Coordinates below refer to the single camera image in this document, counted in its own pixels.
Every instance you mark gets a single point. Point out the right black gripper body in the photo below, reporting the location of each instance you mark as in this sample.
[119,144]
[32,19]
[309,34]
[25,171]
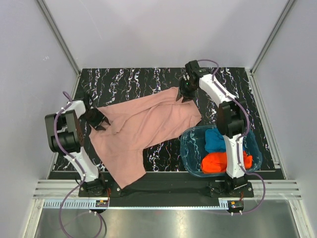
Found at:
[186,89]

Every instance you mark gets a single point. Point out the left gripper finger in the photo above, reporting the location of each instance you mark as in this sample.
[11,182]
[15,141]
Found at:
[104,120]
[98,127]

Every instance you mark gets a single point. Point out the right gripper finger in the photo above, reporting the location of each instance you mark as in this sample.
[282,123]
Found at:
[186,99]
[179,95]

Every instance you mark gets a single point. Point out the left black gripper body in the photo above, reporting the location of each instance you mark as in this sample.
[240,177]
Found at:
[94,117]

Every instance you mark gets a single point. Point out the pink t shirt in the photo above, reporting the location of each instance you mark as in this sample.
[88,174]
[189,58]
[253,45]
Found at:
[139,124]

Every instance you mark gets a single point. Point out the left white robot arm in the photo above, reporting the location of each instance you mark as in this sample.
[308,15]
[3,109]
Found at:
[65,135]

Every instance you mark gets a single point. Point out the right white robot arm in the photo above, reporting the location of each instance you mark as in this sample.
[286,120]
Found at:
[232,120]

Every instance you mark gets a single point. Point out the blue transparent plastic bin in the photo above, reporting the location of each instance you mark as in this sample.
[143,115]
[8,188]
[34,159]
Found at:
[192,150]

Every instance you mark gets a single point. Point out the blue t shirt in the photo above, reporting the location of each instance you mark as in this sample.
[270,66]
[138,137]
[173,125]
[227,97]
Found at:
[214,141]

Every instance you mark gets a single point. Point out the orange t shirt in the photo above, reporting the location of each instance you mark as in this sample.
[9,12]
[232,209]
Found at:
[216,162]

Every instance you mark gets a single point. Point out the left small control board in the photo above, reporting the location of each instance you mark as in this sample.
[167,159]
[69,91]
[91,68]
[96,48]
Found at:
[102,203]

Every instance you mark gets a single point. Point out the small control board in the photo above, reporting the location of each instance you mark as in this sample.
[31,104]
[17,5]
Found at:
[236,204]
[102,203]

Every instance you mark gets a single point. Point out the right small control board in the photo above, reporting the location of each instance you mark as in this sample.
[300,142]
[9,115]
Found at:
[236,204]

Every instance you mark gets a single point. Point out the aluminium frame rail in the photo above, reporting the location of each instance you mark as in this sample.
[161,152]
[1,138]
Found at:
[271,189]

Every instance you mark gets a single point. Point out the left aluminium corner post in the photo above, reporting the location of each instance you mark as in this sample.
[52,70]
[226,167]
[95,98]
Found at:
[58,36]

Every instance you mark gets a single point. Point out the aluminium corner post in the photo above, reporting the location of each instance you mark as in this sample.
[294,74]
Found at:
[58,36]
[275,30]

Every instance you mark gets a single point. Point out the right aluminium corner post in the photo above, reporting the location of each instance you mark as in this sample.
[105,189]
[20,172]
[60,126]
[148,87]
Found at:
[275,30]

